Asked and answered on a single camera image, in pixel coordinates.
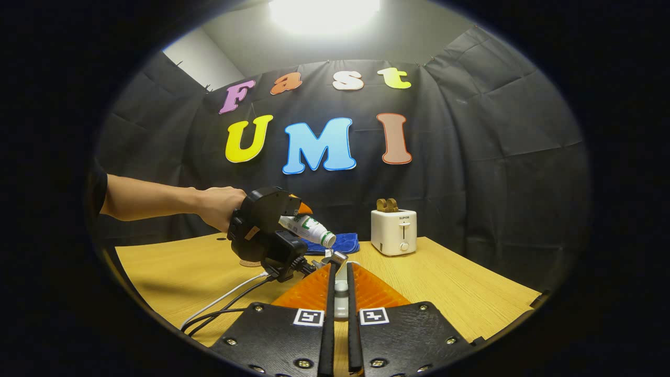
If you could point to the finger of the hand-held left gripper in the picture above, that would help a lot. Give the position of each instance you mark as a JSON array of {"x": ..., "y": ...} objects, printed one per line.
[{"x": 302, "y": 208}]

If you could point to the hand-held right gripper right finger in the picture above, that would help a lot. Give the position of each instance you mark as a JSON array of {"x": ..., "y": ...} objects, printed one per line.
[{"x": 355, "y": 335}]

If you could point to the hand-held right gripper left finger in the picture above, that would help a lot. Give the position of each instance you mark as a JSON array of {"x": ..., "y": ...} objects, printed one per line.
[{"x": 327, "y": 335}]

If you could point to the white water bottle green label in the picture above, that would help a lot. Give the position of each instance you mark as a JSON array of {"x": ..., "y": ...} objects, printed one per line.
[{"x": 309, "y": 229}]

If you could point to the round wooden coaster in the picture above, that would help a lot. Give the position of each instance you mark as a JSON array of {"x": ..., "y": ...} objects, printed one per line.
[{"x": 250, "y": 263}]

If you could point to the white blue-patterned teacup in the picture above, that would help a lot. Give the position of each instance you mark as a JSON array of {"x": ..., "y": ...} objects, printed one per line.
[{"x": 337, "y": 257}]

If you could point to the blue towel cloth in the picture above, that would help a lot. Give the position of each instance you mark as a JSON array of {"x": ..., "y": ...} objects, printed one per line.
[{"x": 345, "y": 243}]

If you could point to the white toaster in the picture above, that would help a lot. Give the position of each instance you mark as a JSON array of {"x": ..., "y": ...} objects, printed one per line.
[{"x": 392, "y": 233}]

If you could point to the black backdrop cloth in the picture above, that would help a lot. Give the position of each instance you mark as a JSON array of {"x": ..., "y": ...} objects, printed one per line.
[{"x": 471, "y": 183}]

